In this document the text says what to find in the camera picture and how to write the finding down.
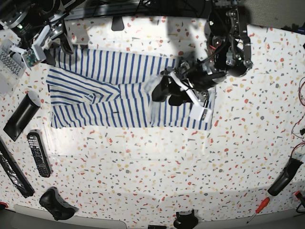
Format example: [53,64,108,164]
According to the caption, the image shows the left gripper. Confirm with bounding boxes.
[152,62,226,122]

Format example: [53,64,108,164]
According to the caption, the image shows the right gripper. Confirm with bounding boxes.
[9,14,74,68]

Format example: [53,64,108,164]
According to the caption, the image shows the blue white striped t-shirt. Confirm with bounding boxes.
[46,48,215,131]

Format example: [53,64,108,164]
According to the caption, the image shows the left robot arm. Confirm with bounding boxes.
[152,0,253,121]

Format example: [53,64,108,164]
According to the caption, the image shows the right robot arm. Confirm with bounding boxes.
[0,0,77,68]

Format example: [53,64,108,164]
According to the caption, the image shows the clear plastic screw box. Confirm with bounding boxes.
[0,39,26,97]

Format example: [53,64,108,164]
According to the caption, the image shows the black tv remote control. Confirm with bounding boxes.
[27,132,51,178]

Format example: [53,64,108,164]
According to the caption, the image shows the long black bar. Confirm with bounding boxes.
[0,138,35,198]

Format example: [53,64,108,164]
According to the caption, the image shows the black game controller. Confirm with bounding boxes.
[39,188,76,221]

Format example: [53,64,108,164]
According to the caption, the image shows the black round mount bottom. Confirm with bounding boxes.
[173,209,199,229]

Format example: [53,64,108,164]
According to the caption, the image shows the red wire bundle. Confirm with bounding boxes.
[290,76,305,153]

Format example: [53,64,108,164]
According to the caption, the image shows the black curved handle part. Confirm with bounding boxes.
[267,158,303,197]

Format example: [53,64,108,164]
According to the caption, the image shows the red handled screwdriver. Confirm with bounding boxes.
[246,197,270,224]

